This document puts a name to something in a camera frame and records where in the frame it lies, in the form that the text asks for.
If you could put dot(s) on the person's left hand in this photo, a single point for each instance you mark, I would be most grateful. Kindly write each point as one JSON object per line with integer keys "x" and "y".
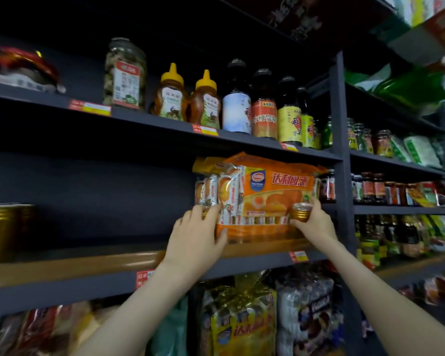
{"x": 193, "y": 244}

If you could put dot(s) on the person's right hand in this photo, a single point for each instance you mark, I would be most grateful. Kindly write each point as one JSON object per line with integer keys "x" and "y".
{"x": 318, "y": 228}

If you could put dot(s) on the person's left little finger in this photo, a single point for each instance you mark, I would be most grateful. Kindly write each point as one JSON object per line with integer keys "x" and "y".
{"x": 178, "y": 225}

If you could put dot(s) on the person's right thumb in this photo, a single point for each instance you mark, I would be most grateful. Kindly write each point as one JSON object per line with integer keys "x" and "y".
{"x": 299, "y": 225}

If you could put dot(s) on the person's left thumb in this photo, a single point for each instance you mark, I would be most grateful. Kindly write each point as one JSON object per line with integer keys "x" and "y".
{"x": 222, "y": 236}

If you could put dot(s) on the person's left middle finger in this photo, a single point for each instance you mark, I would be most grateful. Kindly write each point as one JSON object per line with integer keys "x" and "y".
{"x": 198, "y": 212}

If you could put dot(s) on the gold lid jar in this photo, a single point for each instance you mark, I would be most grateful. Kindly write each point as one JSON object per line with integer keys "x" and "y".
{"x": 301, "y": 212}

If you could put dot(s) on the orange bread multipack bag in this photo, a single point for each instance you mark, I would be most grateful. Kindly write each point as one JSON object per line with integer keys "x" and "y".
{"x": 270, "y": 192}

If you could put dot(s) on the person's left forearm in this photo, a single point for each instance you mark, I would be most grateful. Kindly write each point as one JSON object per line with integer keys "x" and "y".
{"x": 133, "y": 315}

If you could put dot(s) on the person's right forearm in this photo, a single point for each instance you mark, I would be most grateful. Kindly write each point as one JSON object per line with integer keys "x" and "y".
{"x": 385, "y": 304}

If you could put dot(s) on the red yellow shelf price tag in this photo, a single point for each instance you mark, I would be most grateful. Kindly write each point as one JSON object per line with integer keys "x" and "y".
{"x": 299, "y": 256}
{"x": 205, "y": 130}
{"x": 89, "y": 107}
{"x": 289, "y": 147}

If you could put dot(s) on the dark sauce jar red label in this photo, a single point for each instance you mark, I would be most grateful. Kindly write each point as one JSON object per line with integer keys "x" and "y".
{"x": 327, "y": 188}

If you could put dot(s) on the red white shelf price tag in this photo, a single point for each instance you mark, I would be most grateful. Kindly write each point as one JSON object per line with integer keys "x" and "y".
{"x": 144, "y": 278}

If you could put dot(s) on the yellow gold bread bag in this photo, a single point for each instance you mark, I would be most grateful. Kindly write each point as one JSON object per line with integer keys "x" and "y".
{"x": 241, "y": 322}

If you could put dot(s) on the white dark pastry bag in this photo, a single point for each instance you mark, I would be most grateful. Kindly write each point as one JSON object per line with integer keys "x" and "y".
{"x": 308, "y": 315}

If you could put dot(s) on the dark grey metal shelf unit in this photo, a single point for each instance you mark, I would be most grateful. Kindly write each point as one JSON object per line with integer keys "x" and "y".
{"x": 96, "y": 181}

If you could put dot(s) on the small green bottle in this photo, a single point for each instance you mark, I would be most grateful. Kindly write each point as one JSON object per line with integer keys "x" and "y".
{"x": 327, "y": 134}

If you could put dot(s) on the row of dark sauce bottles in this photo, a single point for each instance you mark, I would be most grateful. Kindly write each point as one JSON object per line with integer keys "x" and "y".
{"x": 396, "y": 237}

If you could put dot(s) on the row of red sauce jars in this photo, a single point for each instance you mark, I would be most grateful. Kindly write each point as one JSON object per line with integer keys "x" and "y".
{"x": 393, "y": 190}

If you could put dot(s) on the dark bottle yellow green label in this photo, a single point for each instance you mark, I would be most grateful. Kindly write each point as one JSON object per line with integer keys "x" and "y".
{"x": 307, "y": 122}

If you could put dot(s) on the small green lid jar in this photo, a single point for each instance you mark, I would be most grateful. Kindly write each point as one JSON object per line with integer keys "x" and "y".
{"x": 352, "y": 135}

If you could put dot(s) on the small clear glass jar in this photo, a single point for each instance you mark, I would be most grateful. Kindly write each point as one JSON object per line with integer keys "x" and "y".
{"x": 359, "y": 137}

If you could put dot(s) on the teal plastic bag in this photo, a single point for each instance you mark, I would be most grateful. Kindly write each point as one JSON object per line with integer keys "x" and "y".
{"x": 170, "y": 331}

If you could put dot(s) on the small jar orange label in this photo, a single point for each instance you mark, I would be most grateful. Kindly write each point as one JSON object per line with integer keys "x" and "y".
{"x": 368, "y": 141}

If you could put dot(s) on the yellow cap honey squeeze bottle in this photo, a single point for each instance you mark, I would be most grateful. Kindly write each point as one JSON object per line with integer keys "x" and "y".
{"x": 206, "y": 101}
{"x": 170, "y": 95}

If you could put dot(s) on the narrow grey metal shelf unit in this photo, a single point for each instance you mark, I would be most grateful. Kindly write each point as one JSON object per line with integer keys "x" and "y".
{"x": 396, "y": 164}

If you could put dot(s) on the red chili sauce jar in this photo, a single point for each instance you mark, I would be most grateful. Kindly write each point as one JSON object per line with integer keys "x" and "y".
{"x": 382, "y": 143}

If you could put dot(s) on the dark bottle pale blue label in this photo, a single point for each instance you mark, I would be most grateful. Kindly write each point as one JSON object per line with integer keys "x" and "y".
{"x": 236, "y": 100}

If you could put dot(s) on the dark bottle orange label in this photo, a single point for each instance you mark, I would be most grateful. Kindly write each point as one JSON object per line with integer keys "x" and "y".
{"x": 264, "y": 107}

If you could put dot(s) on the white green noodle packet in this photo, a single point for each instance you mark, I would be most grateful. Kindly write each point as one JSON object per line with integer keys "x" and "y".
{"x": 422, "y": 150}
{"x": 399, "y": 149}

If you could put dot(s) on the red orange snack packets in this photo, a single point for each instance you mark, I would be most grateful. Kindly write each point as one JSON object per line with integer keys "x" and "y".
{"x": 430, "y": 289}

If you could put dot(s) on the large clear pickle jar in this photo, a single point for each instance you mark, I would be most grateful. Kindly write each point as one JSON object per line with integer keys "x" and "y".
{"x": 125, "y": 74}

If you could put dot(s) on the red brown snack bags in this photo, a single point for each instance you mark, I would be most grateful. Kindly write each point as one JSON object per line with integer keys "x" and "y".
{"x": 40, "y": 329}

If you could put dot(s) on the gold metal tin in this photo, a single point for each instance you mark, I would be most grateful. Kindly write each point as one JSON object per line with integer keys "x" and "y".
{"x": 5, "y": 233}

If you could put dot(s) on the pile of green packets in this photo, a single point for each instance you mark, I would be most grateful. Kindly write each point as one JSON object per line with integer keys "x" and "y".
{"x": 408, "y": 88}

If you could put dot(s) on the dark printed carton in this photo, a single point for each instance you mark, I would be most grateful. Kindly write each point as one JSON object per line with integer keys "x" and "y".
{"x": 300, "y": 14}

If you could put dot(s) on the red and white snack packet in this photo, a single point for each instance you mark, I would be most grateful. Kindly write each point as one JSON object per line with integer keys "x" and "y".
{"x": 24, "y": 70}

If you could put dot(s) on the pile of colourful packets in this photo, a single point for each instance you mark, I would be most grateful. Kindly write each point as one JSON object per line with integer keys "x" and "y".
{"x": 426, "y": 25}

